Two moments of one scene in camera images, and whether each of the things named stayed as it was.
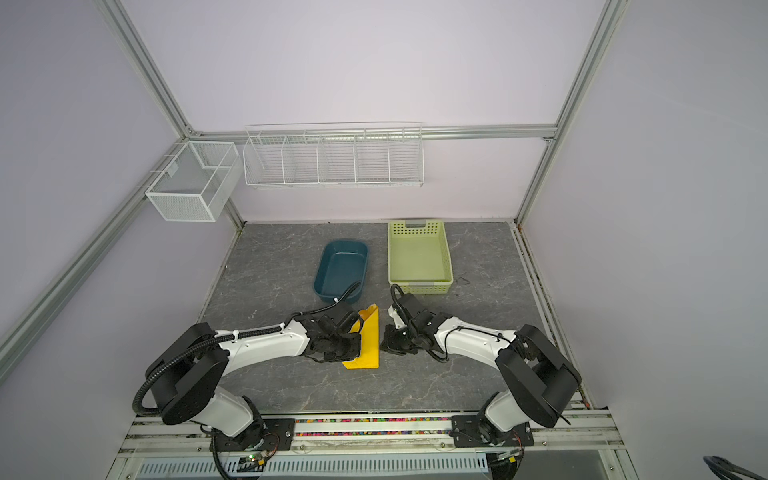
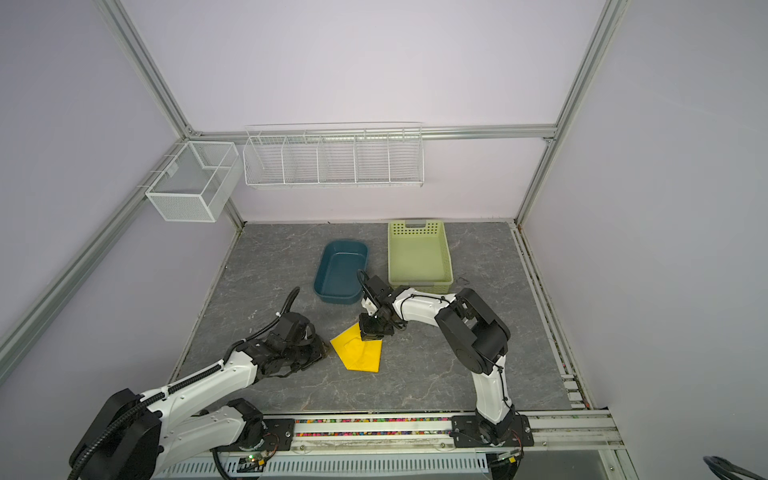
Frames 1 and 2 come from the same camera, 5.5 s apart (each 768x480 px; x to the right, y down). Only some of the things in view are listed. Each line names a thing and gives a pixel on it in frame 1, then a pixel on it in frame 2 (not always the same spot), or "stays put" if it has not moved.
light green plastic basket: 418,256 stays put
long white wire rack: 334,154 stays put
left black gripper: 353,353 to 318,352
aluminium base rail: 583,446 stays put
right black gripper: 389,341 to 367,331
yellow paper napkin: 369,328 stays put
